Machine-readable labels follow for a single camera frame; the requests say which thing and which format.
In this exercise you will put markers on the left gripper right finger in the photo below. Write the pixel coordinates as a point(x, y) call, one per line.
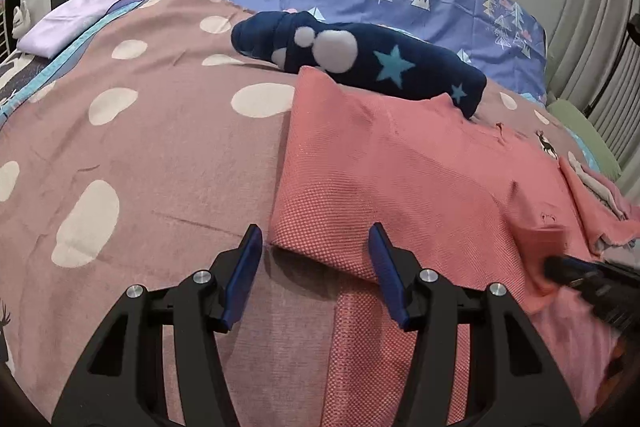
point(513, 378)

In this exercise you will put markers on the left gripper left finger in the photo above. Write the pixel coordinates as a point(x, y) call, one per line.
point(119, 378)

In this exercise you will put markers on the pink knit shirt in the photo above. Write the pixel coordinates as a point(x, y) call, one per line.
point(478, 204)

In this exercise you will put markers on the folded clothes stack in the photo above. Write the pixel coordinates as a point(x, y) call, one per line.
point(607, 201)

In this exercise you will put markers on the green pillow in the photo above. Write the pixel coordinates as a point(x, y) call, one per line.
point(597, 154)

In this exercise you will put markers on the mauve polka-dot blanket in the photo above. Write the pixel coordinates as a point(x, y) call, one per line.
point(144, 162)

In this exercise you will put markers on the grey curtain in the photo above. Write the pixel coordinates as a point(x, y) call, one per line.
point(594, 64)

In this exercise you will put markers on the navy star-patterned garment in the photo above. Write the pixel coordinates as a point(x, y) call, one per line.
point(359, 55)

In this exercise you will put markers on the lavender folded cloth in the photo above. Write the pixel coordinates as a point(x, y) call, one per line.
point(63, 25)

